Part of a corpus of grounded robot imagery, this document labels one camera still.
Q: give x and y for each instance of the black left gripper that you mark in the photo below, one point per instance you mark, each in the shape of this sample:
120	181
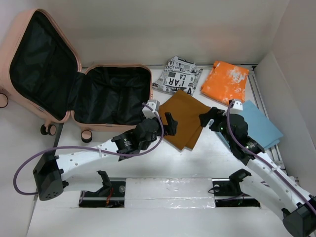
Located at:
169	129

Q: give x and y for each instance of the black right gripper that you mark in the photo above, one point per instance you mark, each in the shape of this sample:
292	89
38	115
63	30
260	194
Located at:
214	113

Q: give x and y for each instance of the mustard brown cloth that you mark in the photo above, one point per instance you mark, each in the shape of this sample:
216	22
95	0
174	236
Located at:
184	109

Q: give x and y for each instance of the orange white tie-dye cloth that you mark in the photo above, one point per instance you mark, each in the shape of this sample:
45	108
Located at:
225	82

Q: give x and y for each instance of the light blue cloth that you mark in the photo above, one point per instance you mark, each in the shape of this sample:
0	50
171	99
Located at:
260	128

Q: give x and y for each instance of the black white newspaper print cloth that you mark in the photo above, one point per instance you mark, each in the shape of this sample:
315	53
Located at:
179	74

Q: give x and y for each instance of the pink hard-shell suitcase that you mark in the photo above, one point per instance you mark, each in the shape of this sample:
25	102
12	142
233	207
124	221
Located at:
40	70

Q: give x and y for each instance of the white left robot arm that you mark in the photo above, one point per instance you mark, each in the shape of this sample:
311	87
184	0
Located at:
81	170

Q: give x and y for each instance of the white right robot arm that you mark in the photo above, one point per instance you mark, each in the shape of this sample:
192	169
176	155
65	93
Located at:
263	179

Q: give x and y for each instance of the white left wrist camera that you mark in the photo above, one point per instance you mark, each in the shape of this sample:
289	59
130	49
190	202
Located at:
154	107

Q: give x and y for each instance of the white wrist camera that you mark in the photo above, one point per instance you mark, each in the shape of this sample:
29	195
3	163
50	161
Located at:
154	107
235	106

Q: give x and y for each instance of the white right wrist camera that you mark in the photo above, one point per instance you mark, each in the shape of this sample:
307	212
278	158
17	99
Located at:
235	106

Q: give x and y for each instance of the aluminium frame rail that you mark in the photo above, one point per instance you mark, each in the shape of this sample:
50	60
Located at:
252	92

